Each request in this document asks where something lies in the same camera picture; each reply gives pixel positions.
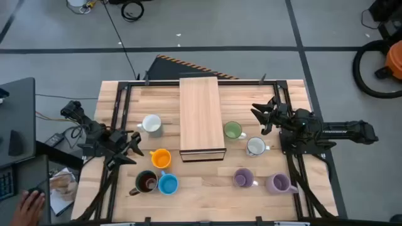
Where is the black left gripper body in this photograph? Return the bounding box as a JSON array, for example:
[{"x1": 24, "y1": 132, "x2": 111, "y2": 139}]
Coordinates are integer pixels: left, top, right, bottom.
[{"x1": 107, "y1": 129, "x2": 135, "y2": 158}]

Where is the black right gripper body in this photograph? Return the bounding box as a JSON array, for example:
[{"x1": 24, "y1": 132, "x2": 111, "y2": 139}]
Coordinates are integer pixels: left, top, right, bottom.
[{"x1": 268, "y1": 101, "x2": 295, "y2": 130}]

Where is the white grey mug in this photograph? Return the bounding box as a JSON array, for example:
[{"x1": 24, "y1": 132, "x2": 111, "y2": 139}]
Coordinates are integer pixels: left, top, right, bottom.
[{"x1": 136, "y1": 114, "x2": 164, "y2": 138}]

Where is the purple ribbed mug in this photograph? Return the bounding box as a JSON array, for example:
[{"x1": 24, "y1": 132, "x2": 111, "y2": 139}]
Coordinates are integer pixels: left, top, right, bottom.
[{"x1": 232, "y1": 168, "x2": 259, "y2": 189}]

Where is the white blue patterned mug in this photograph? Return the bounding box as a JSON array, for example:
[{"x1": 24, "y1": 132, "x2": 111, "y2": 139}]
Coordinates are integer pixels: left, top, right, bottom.
[{"x1": 246, "y1": 136, "x2": 271, "y2": 158}]

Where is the orange mug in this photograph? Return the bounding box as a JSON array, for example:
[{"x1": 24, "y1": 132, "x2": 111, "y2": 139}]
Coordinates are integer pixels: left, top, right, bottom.
[{"x1": 149, "y1": 148, "x2": 172, "y2": 170}]

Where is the dark brown mug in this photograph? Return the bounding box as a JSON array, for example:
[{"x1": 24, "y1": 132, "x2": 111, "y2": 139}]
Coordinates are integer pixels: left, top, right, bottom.
[{"x1": 128, "y1": 169, "x2": 160, "y2": 197}]

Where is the green mug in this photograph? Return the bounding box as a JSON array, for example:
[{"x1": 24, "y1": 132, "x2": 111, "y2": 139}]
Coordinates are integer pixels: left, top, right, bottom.
[{"x1": 223, "y1": 121, "x2": 247, "y2": 141}]

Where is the light blue mug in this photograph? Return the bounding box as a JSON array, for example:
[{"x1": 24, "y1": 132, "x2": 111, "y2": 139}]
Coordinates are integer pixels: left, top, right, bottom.
[{"x1": 158, "y1": 170, "x2": 180, "y2": 196}]

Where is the mauve mug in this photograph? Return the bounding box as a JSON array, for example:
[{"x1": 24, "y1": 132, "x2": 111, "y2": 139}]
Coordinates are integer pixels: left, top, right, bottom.
[{"x1": 265, "y1": 172, "x2": 299, "y2": 195}]

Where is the white paper notebook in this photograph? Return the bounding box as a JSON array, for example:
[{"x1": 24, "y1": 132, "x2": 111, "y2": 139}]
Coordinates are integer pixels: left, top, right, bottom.
[{"x1": 49, "y1": 167, "x2": 79, "y2": 218}]

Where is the black power adapter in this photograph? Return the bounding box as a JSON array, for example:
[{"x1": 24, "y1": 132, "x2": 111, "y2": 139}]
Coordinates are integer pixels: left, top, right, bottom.
[{"x1": 44, "y1": 132, "x2": 65, "y2": 148}]

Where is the black panel with striped edge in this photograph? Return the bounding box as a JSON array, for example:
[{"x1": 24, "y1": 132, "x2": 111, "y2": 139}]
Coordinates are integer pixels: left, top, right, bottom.
[{"x1": 146, "y1": 54, "x2": 240, "y2": 81}]

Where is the orange black vacuum cleaner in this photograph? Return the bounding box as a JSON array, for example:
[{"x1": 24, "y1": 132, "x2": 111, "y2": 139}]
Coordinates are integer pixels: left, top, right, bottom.
[{"x1": 352, "y1": 39, "x2": 402, "y2": 100}]

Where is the black computer mouse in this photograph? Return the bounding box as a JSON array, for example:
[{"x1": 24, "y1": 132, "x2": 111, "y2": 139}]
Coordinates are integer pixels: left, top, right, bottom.
[{"x1": 27, "y1": 186, "x2": 45, "y2": 199}]

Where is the person's hand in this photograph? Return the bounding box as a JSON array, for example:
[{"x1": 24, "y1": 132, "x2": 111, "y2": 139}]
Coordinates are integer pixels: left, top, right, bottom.
[{"x1": 9, "y1": 190, "x2": 46, "y2": 226}]

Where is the dark grey desk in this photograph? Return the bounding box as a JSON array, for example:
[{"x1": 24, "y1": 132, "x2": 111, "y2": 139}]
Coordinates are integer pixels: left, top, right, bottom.
[{"x1": 0, "y1": 77, "x2": 52, "y2": 226}]

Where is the black keyboard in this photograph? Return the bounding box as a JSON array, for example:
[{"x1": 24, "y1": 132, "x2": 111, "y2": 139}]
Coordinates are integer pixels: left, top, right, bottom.
[{"x1": 0, "y1": 167, "x2": 15, "y2": 202}]

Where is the white bucket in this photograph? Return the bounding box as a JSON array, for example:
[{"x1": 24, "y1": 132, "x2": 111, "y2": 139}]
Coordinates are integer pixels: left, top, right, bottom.
[{"x1": 65, "y1": 0, "x2": 92, "y2": 15}]

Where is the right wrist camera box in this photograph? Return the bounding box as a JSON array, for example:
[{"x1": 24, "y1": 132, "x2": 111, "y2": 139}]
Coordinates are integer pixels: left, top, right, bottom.
[{"x1": 275, "y1": 102, "x2": 290, "y2": 117}]

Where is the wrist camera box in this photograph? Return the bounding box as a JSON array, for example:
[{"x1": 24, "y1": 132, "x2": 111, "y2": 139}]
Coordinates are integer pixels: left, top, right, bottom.
[
  {"x1": 109, "y1": 129, "x2": 127, "y2": 146},
  {"x1": 275, "y1": 102, "x2": 290, "y2": 117}
]

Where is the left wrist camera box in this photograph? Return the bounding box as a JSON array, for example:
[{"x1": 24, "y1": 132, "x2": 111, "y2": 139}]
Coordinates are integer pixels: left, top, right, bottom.
[{"x1": 109, "y1": 129, "x2": 127, "y2": 146}]

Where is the wooden shelf with black frame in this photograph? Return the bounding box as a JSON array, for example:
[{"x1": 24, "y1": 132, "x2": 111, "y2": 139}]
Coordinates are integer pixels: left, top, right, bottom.
[{"x1": 178, "y1": 76, "x2": 227, "y2": 163}]

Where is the thin black floor cable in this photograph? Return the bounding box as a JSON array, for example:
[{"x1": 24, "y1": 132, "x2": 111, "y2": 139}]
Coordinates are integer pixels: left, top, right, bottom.
[{"x1": 35, "y1": 93, "x2": 99, "y2": 101}]

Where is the long black cable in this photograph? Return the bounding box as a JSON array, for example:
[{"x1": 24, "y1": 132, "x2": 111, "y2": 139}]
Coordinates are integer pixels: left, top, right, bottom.
[{"x1": 100, "y1": 0, "x2": 141, "y2": 80}]

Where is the coiled black cable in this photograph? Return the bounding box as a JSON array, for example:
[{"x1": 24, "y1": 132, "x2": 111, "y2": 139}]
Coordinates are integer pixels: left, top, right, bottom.
[{"x1": 120, "y1": 0, "x2": 146, "y2": 23}]

